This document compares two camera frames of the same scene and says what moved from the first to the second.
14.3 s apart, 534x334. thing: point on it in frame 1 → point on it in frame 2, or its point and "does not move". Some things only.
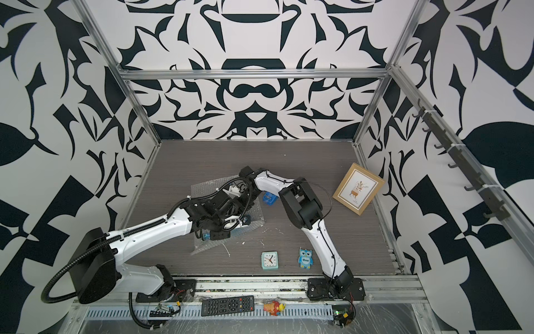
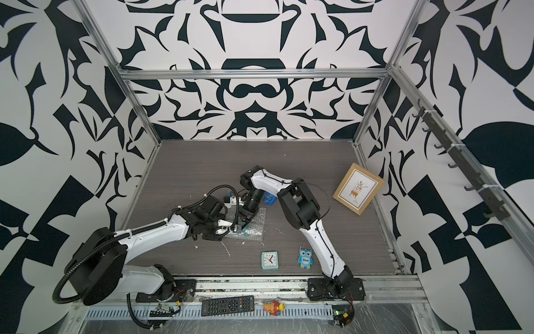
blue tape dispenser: (270, 198) does not move
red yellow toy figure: (274, 308) does not move
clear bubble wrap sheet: (200, 189) → (254, 229)
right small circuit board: (342, 314) does not move
